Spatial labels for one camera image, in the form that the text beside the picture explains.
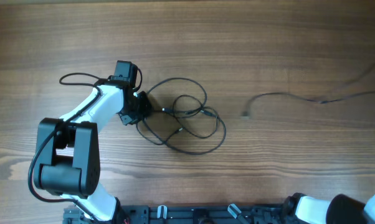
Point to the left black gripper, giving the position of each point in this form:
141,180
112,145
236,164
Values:
142,97

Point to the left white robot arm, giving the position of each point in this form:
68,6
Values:
66,165

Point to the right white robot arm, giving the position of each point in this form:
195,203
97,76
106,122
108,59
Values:
300,208

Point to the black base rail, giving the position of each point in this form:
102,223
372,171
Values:
257,214

